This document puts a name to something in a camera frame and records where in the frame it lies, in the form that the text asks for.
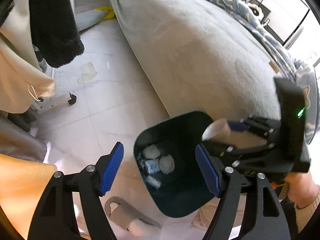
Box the yellow plastic bag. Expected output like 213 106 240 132
94 5 116 21

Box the blue patterned blanket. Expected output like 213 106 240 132
175 0 319 145

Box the orange curtain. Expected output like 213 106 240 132
0 152 83 240

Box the person's right forearm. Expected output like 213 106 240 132
295 185 320 240

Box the black chair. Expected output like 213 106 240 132
246 0 272 30

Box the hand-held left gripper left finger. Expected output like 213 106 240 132
27 142 125 240

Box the black fuzzy long garment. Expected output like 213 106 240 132
29 0 85 69

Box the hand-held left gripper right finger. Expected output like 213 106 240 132
195 144 292 240

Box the white wardrobe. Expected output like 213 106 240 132
247 0 311 51

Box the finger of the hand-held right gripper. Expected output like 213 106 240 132
227 116 281 141
204 141 276 168

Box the grey upholstered bed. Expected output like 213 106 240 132
107 0 308 146

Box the dark green trash bin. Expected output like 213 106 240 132
133 111 227 218

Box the blue tissue packet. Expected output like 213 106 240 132
144 159 162 174

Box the grey slipper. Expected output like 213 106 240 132
105 196 163 238

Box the clear bubble wrap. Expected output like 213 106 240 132
145 175 162 189

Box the white paper ball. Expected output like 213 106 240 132
142 144 161 159

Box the white paper cup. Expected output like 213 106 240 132
201 119 233 142

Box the beige coat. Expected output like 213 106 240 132
0 0 57 114

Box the clothes rack base with wheel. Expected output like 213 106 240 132
30 92 78 113

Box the white paper wad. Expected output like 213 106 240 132
159 154 176 175

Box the grey curtain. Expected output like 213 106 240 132
0 115 48 163

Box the person's right hand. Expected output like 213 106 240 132
271 172 320 209

